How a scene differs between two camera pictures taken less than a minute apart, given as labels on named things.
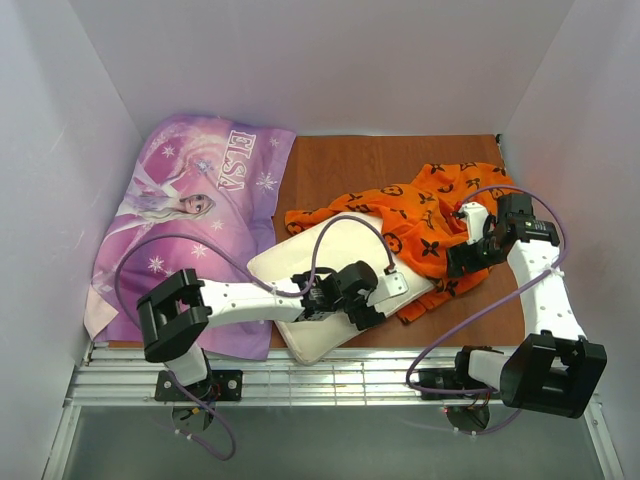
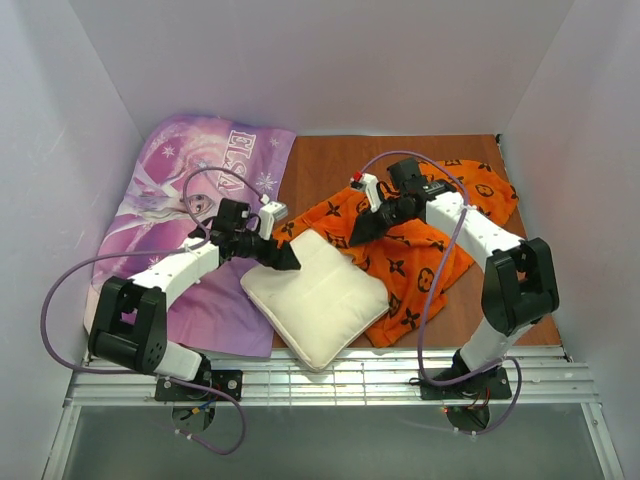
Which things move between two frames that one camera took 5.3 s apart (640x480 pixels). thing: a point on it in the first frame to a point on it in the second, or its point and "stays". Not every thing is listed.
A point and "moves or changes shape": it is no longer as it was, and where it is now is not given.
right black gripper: [465, 255] to [379, 220]
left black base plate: [220, 385] stays
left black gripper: [364, 310] to [272, 250]
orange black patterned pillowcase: [417, 221] moves or changes shape
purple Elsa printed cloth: [201, 197] stays
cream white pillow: [355, 238] moves or changes shape
